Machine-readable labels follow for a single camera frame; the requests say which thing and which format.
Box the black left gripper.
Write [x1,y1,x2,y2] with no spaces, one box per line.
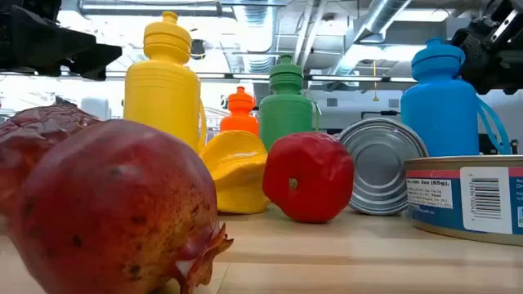
[0,0,123,81]

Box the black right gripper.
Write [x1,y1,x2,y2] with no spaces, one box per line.
[451,0,523,96]

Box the blue plastic squeeze bottle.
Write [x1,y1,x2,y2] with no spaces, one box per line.
[400,38,512,158]

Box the yellow plastic squeeze bottle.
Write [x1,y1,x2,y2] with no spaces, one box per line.
[123,11,208,154]

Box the dark red wrinkled fruit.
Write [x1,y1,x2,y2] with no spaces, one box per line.
[0,104,103,217]

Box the small red labelled can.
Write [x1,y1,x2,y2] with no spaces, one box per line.
[335,118,430,216]

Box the orange plastic squeeze bottle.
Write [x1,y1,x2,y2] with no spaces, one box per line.
[219,86,260,137]

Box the can with barcode label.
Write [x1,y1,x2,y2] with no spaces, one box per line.
[405,154,523,247]

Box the yellow starfruit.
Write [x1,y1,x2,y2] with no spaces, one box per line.
[199,130,271,216]

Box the green plastic squeeze bottle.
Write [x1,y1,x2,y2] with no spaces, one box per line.
[258,54,322,151]

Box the red apple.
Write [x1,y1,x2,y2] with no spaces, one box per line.
[261,131,355,225]

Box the black hanging ceiling lamp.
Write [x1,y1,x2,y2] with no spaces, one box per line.
[190,38,207,61]

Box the yellow hanging pendant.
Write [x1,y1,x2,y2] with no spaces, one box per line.
[371,60,380,102]

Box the long ceiling light strip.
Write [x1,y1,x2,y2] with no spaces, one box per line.
[0,69,418,83]

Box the red speckled pomegranate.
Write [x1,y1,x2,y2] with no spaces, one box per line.
[6,118,235,294]

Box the silver spiral ventilation duct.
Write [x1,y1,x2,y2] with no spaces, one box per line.
[330,0,413,77]

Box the black gantry frame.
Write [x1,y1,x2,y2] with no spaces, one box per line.
[361,109,401,120]

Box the silver ribbed ventilation duct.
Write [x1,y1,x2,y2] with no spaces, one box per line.
[244,3,281,74]

